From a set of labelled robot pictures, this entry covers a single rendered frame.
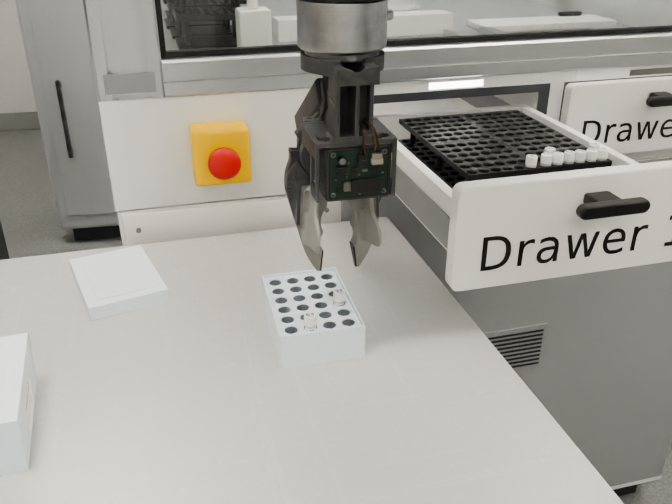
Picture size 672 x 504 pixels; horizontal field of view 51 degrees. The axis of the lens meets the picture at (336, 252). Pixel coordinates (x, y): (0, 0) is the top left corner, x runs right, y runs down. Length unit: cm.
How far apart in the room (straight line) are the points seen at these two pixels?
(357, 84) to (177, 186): 43
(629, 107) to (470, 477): 70
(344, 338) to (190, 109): 38
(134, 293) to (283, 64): 34
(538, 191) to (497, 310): 52
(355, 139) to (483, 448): 28
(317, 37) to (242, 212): 44
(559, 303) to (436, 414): 64
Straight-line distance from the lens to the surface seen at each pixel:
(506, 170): 79
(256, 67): 91
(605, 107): 111
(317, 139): 59
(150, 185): 95
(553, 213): 71
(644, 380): 147
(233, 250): 91
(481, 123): 97
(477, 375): 69
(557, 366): 133
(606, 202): 70
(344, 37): 57
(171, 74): 90
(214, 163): 86
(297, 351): 68
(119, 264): 87
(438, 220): 75
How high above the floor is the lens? 117
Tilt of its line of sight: 27 degrees down
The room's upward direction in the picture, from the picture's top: straight up
